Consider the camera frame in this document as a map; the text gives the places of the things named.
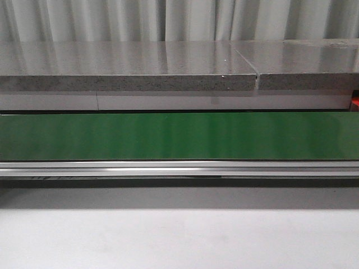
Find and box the green conveyor belt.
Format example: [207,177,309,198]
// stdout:
[1,112,358,161]

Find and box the grey stone slab right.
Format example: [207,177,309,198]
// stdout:
[231,39,358,91]

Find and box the grey stone countertop slab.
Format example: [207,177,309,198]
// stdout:
[1,41,256,92]

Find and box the white cabinet front panel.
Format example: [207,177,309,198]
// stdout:
[1,90,352,111]

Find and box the red object at edge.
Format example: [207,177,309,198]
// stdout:
[349,96,359,112]

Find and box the white pleated curtain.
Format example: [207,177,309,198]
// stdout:
[1,1,358,42]

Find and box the aluminium conveyor side rail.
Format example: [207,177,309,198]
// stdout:
[1,160,358,178]

